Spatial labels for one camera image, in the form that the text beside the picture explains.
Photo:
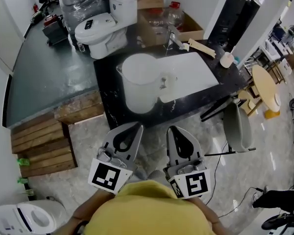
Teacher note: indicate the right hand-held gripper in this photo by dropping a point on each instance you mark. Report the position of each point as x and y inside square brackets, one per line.
[193, 180]

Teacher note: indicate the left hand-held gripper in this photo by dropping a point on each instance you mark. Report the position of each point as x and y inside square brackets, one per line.
[107, 172]

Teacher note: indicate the translucent plastic measuring jug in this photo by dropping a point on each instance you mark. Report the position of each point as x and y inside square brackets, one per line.
[139, 82]

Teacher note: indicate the person's left forearm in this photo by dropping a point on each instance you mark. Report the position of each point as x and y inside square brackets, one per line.
[88, 209]

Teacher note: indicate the person's right forearm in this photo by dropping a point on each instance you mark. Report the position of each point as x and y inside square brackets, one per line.
[209, 212]

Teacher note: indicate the grey shell chair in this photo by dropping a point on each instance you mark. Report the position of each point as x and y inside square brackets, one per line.
[237, 128]

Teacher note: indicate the wooden plank steps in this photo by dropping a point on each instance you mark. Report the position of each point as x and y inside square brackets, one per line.
[54, 136]

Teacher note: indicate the person's yellow shirt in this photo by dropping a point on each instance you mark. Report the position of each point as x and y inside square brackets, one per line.
[147, 212]

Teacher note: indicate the white sink basin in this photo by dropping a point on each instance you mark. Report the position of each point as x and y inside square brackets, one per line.
[191, 75]

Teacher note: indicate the white cup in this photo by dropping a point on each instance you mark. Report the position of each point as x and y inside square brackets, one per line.
[226, 59]

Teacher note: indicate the small glass jar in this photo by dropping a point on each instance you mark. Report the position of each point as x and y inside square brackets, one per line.
[80, 47]

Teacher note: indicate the round wooden table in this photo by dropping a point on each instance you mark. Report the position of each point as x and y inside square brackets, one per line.
[265, 87]

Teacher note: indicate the pale wooden strip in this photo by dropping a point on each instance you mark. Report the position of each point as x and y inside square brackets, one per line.
[202, 47]

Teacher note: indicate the chrome faucet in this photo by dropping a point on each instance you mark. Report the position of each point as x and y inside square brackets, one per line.
[175, 39]

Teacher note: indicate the open cardboard box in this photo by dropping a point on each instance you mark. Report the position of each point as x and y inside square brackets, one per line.
[161, 33]

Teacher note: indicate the black remote control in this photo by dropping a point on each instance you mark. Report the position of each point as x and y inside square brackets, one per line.
[88, 24]

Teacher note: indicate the clear plastic bottle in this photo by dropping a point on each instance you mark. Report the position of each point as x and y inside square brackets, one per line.
[156, 21]

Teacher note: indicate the black equipment case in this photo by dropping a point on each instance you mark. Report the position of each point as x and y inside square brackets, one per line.
[55, 32]

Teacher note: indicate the clear bottle with red cap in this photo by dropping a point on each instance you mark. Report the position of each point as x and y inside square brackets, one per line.
[175, 15]

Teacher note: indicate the black cabinet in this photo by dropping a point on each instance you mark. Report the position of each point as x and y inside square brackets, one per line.
[232, 16]

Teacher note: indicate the red fire extinguisher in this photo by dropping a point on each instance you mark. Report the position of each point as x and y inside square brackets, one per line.
[35, 7]

